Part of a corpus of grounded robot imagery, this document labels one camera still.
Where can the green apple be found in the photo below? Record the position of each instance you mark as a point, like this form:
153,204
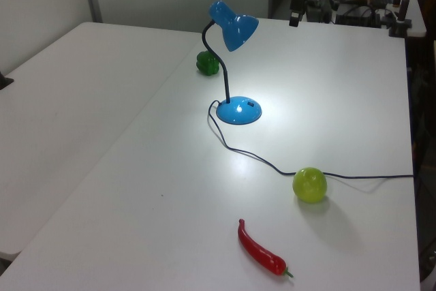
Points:
310,185

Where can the blue desk lamp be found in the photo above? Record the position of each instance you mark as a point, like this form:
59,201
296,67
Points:
235,28

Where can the red chili pepper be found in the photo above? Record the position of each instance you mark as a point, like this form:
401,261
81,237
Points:
259,253

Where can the green bell pepper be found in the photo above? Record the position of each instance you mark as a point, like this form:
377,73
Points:
206,64

